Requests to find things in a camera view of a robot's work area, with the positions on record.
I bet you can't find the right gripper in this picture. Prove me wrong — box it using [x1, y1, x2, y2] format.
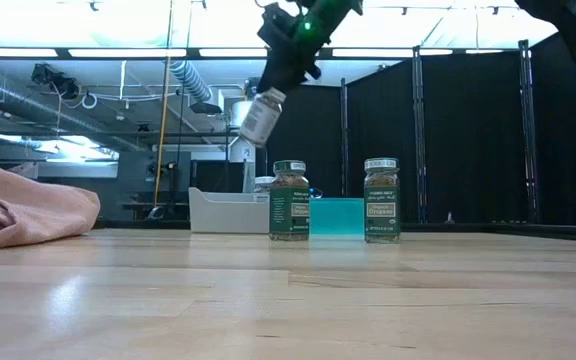
[256, 0, 364, 96]

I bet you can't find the white lid bagel seasoning jar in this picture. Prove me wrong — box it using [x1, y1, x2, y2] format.
[253, 175, 275, 195]
[239, 87, 288, 149]

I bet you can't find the teal plastic bin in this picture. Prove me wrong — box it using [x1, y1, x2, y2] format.
[309, 197, 366, 237]

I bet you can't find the white plastic bin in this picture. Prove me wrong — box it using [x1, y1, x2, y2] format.
[188, 187, 272, 235]

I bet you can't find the green label oregano jar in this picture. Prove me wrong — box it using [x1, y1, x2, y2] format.
[269, 159, 311, 242]
[363, 157, 402, 245]

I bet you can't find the white cylinder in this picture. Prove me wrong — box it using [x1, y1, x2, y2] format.
[228, 98, 258, 129]

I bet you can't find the black partition pole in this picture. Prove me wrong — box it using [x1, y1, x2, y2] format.
[517, 39, 539, 224]
[411, 45, 427, 224]
[340, 77, 349, 199]

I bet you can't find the ceiling light strip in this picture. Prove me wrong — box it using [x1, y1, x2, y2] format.
[332, 47, 414, 58]
[67, 47, 188, 58]
[0, 47, 59, 58]

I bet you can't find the black column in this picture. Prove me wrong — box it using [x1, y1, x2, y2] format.
[255, 144, 268, 194]

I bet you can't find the black cabinet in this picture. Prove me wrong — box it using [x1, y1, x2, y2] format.
[190, 159, 245, 194]

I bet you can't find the yellow pole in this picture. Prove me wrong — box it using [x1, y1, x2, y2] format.
[153, 0, 174, 207]

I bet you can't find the black curtain partition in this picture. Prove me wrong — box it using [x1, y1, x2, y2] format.
[266, 4, 576, 231]

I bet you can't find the black ceiling device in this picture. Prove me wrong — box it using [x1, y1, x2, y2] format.
[31, 63, 80, 100]

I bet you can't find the pink cloth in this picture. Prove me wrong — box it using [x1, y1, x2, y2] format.
[0, 158, 102, 250]

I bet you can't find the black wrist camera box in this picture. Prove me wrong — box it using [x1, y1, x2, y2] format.
[256, 2, 290, 51]

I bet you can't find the corrugated duct hose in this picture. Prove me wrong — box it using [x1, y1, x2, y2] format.
[170, 59, 214, 104]

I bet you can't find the grey metal duct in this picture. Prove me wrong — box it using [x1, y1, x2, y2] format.
[0, 72, 144, 151]

